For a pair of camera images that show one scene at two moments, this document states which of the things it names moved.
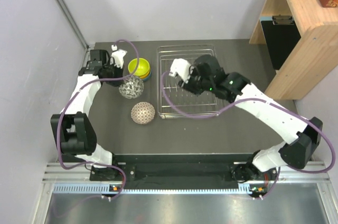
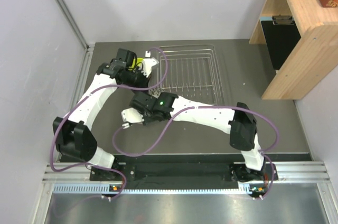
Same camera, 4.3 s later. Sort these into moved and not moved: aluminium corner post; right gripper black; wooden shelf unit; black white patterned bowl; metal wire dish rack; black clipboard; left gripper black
Moved: black white patterned bowl; right gripper black; left gripper black
Not moved: wooden shelf unit; aluminium corner post; black clipboard; metal wire dish rack
